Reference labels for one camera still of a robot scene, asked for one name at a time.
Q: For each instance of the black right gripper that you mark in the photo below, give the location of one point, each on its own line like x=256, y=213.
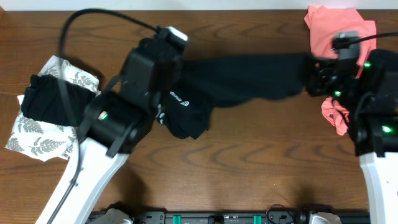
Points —
x=319, y=75

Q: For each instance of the black polo shirt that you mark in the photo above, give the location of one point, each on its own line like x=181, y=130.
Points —
x=226, y=82

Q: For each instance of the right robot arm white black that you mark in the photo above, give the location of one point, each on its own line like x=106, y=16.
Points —
x=370, y=97

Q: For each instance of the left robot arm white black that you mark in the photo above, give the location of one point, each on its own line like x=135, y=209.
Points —
x=112, y=126

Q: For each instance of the salmon pink shirt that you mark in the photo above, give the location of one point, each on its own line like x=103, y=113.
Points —
x=324, y=23

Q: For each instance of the folded black garment on bag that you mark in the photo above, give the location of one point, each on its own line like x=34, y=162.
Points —
x=42, y=101

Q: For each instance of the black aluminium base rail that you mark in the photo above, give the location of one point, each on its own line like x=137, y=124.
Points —
x=315, y=213

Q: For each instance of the white fern print drawstring bag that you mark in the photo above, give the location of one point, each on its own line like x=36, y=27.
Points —
x=44, y=141

